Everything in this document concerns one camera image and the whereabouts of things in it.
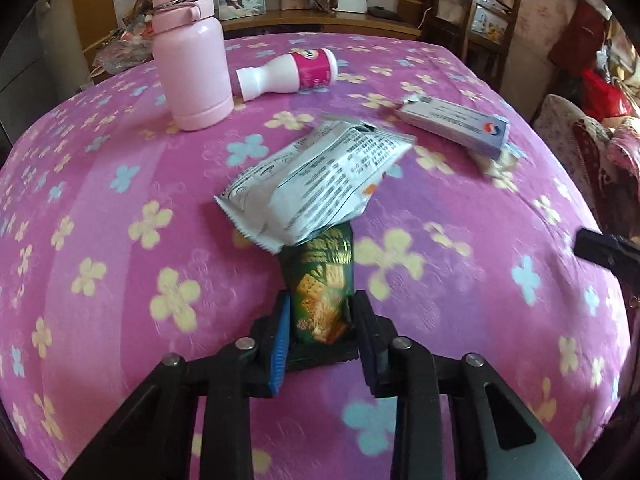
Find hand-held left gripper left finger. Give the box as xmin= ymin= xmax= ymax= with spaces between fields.
xmin=62 ymin=292 xmax=293 ymax=480

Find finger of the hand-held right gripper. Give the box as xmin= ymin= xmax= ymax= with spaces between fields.
xmin=573 ymin=228 xmax=640 ymax=272

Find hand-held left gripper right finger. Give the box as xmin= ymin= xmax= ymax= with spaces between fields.
xmin=350 ymin=290 xmax=581 ymax=480

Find green cracker packet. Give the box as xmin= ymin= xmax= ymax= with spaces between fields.
xmin=277 ymin=222 xmax=361 ymax=372

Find floral covered sofa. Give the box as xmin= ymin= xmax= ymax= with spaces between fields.
xmin=531 ymin=92 xmax=640 ymax=253

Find red plastic bag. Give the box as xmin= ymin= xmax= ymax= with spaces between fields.
xmin=580 ymin=67 xmax=634 ymax=121

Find white printed snack packet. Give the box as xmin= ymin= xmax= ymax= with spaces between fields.
xmin=214 ymin=115 xmax=418 ymax=255

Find grey toothpaste box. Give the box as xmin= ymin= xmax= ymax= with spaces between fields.
xmin=397 ymin=96 xmax=512 ymax=162

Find wooden chair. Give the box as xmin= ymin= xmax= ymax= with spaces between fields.
xmin=425 ymin=0 xmax=522 ymax=92

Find white pink yogurt bottle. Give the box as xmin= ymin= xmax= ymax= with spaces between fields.
xmin=235 ymin=48 xmax=339 ymax=102

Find pink water bottle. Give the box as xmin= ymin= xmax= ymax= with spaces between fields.
xmin=151 ymin=0 xmax=235 ymax=132

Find wooden desk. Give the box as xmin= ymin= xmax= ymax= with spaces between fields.
xmin=220 ymin=7 xmax=423 ymax=42

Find clear plastic bags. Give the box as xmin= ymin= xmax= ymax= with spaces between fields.
xmin=92 ymin=24 xmax=156 ymax=82

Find large photo frame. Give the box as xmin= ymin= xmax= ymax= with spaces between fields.
xmin=218 ymin=0 xmax=266 ymax=21

